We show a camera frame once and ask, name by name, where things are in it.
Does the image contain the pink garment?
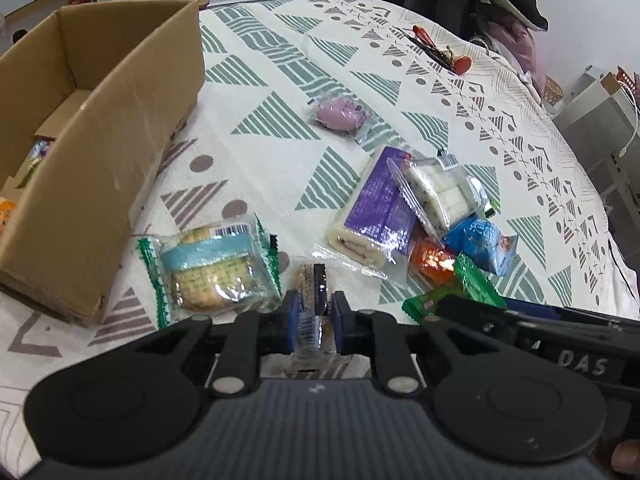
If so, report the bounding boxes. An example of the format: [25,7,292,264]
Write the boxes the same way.
[481,19,549,92]

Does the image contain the person's right hand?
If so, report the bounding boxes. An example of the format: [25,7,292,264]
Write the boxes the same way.
[611,439,640,477]

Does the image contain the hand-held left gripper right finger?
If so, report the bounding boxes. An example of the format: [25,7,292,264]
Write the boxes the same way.
[331,292,501,396]

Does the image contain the purple cake roll packet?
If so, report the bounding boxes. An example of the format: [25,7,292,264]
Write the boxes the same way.
[327,145,427,270]

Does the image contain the colourful small snack packet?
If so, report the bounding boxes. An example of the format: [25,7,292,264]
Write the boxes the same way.
[15,139,54,190]

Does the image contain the brown cardboard box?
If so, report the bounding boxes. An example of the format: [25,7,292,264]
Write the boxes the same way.
[0,0,206,327]

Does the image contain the red black handled pliers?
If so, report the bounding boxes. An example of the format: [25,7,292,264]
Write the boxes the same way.
[399,25,455,74]

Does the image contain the small red object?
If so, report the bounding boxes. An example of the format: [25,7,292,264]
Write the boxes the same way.
[446,46,474,77]

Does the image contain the green edged cracker packet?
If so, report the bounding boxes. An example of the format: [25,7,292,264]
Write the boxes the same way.
[137,214,284,327]

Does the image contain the green snack packet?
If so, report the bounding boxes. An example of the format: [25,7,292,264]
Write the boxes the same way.
[402,254,509,324]

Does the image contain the brown sandwich cookie packet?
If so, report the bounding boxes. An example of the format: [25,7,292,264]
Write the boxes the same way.
[291,261,337,363]

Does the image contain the pink mochi packet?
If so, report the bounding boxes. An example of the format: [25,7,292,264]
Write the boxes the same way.
[309,96,372,144]

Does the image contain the white cabinet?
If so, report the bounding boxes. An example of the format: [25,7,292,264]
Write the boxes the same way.
[551,64,640,213]

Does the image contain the patterned white bedspread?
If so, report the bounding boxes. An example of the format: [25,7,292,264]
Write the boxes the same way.
[0,0,640,467]

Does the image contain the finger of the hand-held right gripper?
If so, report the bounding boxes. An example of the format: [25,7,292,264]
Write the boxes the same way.
[434,294,521,328]

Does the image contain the white cable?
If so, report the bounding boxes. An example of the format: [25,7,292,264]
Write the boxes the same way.
[616,84,640,159]

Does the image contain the white nougat packet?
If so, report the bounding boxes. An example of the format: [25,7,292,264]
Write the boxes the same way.
[387,154,501,239]

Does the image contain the blue snack packet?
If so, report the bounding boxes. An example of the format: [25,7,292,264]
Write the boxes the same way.
[444,216,519,277]

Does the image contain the red orange snack packet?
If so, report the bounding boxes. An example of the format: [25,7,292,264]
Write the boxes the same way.
[407,236,458,287]

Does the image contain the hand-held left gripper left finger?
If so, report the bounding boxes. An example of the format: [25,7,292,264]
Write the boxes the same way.
[134,292,301,397]

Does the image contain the woven basket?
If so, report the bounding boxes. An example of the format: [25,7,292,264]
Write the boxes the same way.
[542,75,566,107]

